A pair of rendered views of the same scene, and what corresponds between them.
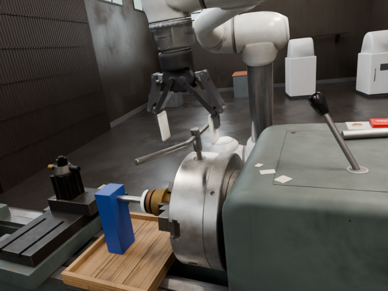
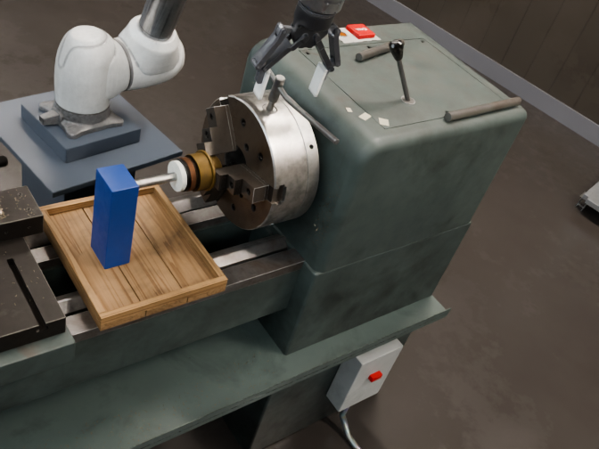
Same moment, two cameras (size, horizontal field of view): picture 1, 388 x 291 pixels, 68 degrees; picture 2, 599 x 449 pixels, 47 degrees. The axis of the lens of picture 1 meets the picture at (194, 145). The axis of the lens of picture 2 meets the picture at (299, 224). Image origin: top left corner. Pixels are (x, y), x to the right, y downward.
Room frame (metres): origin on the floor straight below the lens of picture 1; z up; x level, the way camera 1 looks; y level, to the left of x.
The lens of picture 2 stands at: (0.14, 1.17, 2.02)
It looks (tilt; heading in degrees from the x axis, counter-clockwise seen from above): 39 degrees down; 289
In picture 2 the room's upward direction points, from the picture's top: 19 degrees clockwise
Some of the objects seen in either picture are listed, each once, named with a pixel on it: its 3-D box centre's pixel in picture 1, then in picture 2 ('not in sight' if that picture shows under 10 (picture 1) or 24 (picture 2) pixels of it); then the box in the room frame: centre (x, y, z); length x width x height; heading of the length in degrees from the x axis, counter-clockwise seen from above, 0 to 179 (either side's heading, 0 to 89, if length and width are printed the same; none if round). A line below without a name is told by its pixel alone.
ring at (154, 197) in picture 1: (163, 202); (198, 171); (0.78, 0.11, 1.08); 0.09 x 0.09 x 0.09; 67
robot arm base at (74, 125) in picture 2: not in sight; (76, 110); (1.37, -0.12, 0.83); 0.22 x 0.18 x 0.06; 76
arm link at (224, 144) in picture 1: (226, 158); (87, 66); (1.36, -0.15, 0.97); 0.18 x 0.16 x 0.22; 75
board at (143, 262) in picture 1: (134, 248); (131, 248); (0.84, 0.24, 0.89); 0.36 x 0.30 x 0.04; 157
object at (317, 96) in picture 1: (318, 103); (396, 49); (0.56, -0.25, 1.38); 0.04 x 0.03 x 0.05; 67
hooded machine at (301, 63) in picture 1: (299, 67); not in sight; (7.77, -3.02, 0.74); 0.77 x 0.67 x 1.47; 168
